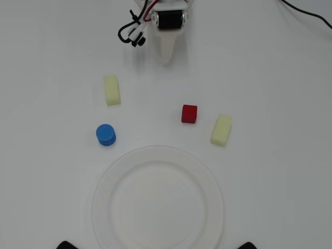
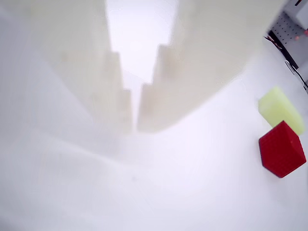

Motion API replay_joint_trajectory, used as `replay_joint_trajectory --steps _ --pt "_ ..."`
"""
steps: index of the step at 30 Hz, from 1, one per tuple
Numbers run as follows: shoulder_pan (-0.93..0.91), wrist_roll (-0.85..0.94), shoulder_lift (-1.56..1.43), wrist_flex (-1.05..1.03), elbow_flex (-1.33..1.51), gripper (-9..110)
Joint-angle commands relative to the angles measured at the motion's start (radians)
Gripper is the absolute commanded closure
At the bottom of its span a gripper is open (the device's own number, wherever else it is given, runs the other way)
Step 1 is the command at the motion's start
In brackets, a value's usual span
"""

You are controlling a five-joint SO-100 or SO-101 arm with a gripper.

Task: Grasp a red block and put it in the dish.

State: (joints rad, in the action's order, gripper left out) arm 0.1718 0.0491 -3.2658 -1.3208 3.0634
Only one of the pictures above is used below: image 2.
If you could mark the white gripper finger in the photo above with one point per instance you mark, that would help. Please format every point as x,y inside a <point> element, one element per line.
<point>84,60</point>
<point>204,60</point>

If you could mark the red block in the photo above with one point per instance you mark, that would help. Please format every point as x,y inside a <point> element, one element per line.
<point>281,150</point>

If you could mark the pale yellow sponge block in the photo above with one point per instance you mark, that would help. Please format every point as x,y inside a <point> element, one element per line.
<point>280,110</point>

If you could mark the black edge strip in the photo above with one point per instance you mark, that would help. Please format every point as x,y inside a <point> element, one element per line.
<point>284,51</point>

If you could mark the white perforated pegboard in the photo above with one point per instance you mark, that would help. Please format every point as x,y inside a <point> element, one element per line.
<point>286,26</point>

